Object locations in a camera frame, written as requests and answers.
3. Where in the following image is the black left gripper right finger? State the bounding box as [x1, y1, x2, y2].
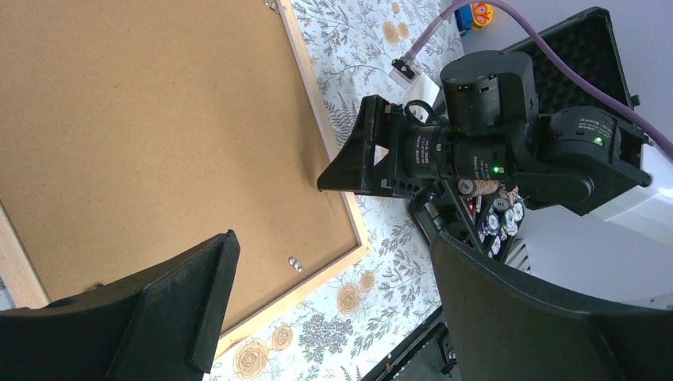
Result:
[430, 235, 672, 380]

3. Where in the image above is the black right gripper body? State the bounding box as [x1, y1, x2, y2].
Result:
[401, 51, 542, 195]

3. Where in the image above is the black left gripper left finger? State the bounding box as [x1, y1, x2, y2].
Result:
[1, 231, 240, 380]

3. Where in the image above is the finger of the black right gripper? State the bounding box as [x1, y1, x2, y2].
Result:
[317, 95, 406, 198]

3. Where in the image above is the light wooden picture frame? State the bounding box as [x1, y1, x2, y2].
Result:
[0, 0, 371, 361]

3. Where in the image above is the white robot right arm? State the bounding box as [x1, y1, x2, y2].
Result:
[317, 51, 672, 247]

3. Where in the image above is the yellow butterfly toy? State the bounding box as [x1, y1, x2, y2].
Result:
[470, 2, 494, 30]

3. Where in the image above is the blue clip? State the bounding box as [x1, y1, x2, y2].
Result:
[454, 5, 473, 37]

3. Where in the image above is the black poker chip case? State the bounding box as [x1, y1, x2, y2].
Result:
[360, 6, 643, 381]

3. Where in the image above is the floral patterned table mat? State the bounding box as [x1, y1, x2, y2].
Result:
[210, 1, 448, 380]

